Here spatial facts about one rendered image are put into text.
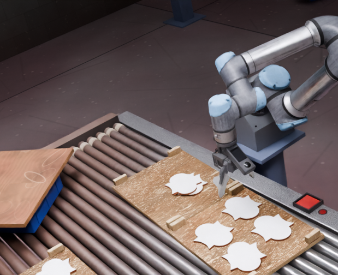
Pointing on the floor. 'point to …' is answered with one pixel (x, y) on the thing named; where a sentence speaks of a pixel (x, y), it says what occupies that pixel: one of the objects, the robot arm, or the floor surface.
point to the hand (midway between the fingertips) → (238, 189)
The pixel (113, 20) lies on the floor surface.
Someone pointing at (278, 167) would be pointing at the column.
